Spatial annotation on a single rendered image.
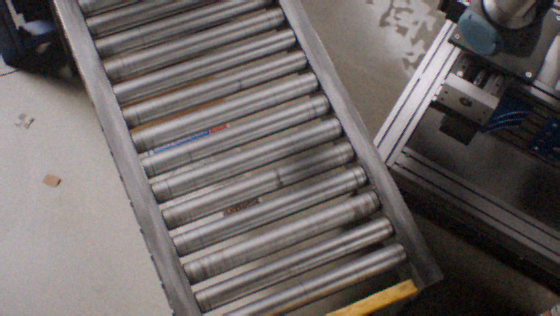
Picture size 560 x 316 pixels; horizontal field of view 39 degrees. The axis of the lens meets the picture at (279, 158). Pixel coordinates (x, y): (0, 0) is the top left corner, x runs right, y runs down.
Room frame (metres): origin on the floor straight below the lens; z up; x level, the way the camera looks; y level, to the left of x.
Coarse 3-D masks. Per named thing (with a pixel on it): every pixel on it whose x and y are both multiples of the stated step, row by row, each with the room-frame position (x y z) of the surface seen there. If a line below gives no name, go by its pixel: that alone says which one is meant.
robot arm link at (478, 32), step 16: (480, 0) 1.06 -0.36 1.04; (496, 0) 1.04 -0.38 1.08; (512, 0) 1.01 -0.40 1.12; (528, 0) 1.01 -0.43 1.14; (464, 16) 1.04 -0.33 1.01; (480, 16) 1.02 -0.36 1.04; (496, 16) 1.01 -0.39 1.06; (512, 16) 1.01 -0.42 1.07; (528, 16) 1.03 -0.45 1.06; (464, 32) 1.03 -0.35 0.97; (480, 32) 1.00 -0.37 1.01; (496, 32) 0.99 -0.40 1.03; (512, 32) 1.00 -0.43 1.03; (480, 48) 1.00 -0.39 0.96; (496, 48) 0.98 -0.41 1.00
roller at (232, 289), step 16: (368, 224) 0.61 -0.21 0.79; (384, 224) 0.62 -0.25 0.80; (336, 240) 0.56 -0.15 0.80; (352, 240) 0.57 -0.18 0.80; (368, 240) 0.57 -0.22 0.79; (384, 240) 0.59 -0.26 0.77; (288, 256) 0.51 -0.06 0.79; (304, 256) 0.51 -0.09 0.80; (320, 256) 0.52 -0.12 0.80; (336, 256) 0.53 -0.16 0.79; (256, 272) 0.46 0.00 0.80; (272, 272) 0.46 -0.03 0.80; (288, 272) 0.47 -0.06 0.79; (304, 272) 0.48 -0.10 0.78; (208, 288) 0.41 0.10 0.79; (224, 288) 0.41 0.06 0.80; (240, 288) 0.42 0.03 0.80; (256, 288) 0.43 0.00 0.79; (208, 304) 0.37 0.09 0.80; (224, 304) 0.38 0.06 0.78
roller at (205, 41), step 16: (256, 16) 1.08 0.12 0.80; (272, 16) 1.09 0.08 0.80; (208, 32) 1.01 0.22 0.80; (224, 32) 1.02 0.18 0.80; (240, 32) 1.03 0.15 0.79; (256, 32) 1.05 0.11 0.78; (160, 48) 0.94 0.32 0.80; (176, 48) 0.95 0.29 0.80; (192, 48) 0.96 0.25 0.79; (208, 48) 0.98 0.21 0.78; (112, 64) 0.88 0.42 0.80; (128, 64) 0.89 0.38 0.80; (144, 64) 0.90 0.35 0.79; (160, 64) 0.91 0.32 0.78; (112, 80) 0.85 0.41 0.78
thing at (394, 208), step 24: (288, 0) 1.14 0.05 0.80; (288, 24) 1.08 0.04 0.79; (312, 48) 1.02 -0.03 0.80; (312, 72) 0.96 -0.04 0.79; (336, 72) 0.97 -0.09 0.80; (312, 96) 0.95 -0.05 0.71; (336, 96) 0.90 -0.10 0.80; (360, 120) 0.85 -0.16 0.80; (336, 144) 0.83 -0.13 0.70; (360, 144) 0.79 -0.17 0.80; (384, 168) 0.75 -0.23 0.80; (360, 192) 0.72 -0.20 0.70; (384, 192) 0.69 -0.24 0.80; (384, 216) 0.64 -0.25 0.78; (408, 216) 0.64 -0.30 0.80; (408, 240) 0.59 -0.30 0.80; (408, 264) 0.54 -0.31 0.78; (432, 264) 0.55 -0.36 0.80; (432, 288) 0.51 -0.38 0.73
